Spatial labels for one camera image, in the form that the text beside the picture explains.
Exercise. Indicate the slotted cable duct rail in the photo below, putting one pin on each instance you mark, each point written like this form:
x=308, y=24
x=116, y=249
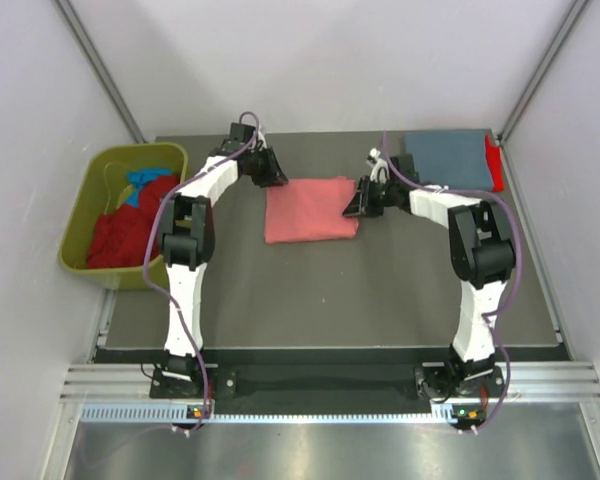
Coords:
x=189, y=414

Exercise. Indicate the right aluminium frame post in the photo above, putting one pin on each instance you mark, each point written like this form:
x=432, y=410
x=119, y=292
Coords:
x=566, y=27

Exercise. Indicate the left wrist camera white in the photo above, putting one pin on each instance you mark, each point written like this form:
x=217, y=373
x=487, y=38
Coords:
x=260, y=142

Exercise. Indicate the folded red t shirt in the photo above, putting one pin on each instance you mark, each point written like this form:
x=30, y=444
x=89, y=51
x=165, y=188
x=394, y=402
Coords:
x=493, y=159

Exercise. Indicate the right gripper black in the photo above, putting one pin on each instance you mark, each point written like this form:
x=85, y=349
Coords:
x=362, y=205

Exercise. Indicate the blue t shirt in bin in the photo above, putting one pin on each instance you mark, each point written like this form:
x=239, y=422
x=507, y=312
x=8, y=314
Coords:
x=139, y=179

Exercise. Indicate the dark red t shirt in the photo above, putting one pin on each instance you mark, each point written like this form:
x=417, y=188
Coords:
x=120, y=238

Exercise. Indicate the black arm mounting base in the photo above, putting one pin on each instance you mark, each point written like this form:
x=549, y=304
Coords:
x=329, y=381

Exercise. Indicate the olive green plastic bin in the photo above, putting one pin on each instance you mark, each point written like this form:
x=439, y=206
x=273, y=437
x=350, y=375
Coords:
x=105, y=188

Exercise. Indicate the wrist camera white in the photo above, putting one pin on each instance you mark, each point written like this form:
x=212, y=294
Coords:
x=260, y=142
x=380, y=171

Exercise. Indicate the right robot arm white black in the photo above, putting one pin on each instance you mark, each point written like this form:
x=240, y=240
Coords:
x=482, y=254

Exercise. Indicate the pink t shirt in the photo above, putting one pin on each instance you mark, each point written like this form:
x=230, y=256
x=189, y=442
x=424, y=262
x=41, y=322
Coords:
x=306, y=210

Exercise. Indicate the folded grey-blue t shirt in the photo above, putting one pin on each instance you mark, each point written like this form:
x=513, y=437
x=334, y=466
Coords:
x=453, y=158

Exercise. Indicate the aluminium frame post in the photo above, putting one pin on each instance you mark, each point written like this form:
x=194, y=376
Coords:
x=566, y=27
x=83, y=39

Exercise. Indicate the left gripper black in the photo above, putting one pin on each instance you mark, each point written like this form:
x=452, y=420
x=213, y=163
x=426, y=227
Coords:
x=272, y=175

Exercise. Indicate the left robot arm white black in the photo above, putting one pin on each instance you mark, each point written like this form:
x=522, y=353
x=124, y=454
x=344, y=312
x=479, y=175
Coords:
x=186, y=239

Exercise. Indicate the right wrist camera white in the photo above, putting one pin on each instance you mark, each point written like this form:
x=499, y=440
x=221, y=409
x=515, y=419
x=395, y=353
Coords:
x=380, y=171

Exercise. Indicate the left aluminium frame post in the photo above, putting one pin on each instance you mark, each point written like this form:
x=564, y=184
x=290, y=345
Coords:
x=83, y=39

